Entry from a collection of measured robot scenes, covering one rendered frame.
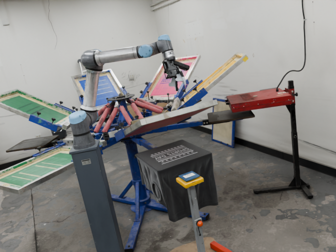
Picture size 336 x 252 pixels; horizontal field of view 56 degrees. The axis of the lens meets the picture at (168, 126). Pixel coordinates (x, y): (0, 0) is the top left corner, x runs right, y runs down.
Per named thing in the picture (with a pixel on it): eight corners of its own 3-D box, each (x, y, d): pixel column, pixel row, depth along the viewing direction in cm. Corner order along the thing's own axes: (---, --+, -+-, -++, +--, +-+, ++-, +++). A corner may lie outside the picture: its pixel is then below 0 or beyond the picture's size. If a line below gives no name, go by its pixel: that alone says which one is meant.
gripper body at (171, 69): (166, 80, 201) (160, 62, 201) (178, 77, 204) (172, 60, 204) (170, 77, 194) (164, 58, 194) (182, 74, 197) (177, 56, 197)
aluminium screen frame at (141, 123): (218, 104, 220) (216, 99, 220) (141, 125, 198) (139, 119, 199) (176, 123, 293) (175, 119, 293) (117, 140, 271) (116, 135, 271)
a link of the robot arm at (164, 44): (158, 39, 205) (170, 35, 202) (162, 55, 204) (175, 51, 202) (154, 37, 197) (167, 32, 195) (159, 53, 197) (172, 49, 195)
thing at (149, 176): (175, 208, 227) (167, 166, 219) (164, 212, 224) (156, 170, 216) (151, 186, 268) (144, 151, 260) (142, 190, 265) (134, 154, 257)
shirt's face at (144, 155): (211, 153, 231) (211, 152, 231) (158, 171, 215) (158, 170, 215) (182, 140, 274) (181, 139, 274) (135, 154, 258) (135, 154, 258)
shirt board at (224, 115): (249, 114, 349) (248, 107, 347) (256, 123, 310) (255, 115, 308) (132, 130, 365) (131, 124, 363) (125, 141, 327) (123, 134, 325)
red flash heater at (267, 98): (283, 96, 344) (282, 86, 341) (296, 105, 300) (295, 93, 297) (227, 105, 351) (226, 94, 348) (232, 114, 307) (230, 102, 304)
